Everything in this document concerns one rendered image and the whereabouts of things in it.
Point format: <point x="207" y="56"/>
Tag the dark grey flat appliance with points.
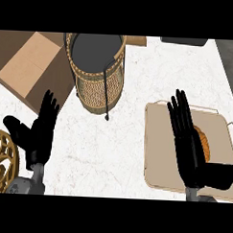
<point x="182" y="41"/>

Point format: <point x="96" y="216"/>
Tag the tan wooden block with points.
<point x="137" y="40"/>

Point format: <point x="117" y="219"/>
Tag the golden ornate round trivet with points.
<point x="1" y="161"/>

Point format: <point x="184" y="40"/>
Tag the brown cardboard box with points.
<point x="28" y="65"/>

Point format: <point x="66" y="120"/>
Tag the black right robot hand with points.
<point x="187" y="147"/>

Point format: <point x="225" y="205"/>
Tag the wicker tiered basket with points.
<point x="97" y="76"/>

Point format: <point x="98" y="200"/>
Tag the orange-brown croissant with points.
<point x="205" y="143"/>

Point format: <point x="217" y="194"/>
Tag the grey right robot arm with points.
<point x="198" y="195"/>

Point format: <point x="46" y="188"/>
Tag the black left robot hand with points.
<point x="41" y="131"/>

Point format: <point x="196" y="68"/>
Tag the beige rectangular tray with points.
<point x="161" y="149"/>

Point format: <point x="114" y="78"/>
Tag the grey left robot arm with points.
<point x="30" y="182"/>

